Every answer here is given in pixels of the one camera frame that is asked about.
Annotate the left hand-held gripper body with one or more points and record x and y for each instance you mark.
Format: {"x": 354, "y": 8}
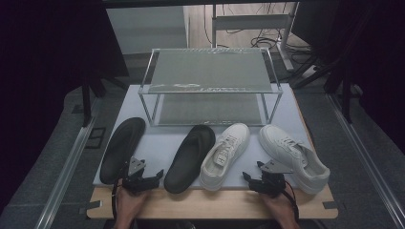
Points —
{"x": 137, "y": 184}

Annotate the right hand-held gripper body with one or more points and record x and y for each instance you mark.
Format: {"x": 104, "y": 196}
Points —
{"x": 269, "y": 184}

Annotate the black slipper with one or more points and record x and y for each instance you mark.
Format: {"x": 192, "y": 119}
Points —
{"x": 122, "y": 149}
{"x": 189, "y": 159}

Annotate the white sneaker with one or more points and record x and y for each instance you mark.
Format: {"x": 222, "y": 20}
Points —
{"x": 293, "y": 156}
{"x": 223, "y": 159}

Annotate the two-tier mesh shoe rack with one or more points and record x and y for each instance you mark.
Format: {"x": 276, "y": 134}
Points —
{"x": 210, "y": 70}

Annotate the person's right hand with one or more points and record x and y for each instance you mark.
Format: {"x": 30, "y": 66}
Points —
{"x": 283, "y": 208}

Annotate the black tape piece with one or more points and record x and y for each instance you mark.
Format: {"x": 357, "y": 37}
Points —
{"x": 330, "y": 205}

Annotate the black tripod stand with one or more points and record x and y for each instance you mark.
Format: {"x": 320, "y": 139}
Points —
{"x": 345, "y": 92}

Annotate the aluminium rail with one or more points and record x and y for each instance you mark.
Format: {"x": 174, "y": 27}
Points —
{"x": 366, "y": 159}
{"x": 67, "y": 171}

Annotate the white metal desk frame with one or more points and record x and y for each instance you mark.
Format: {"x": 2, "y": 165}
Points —
{"x": 251, "y": 21}

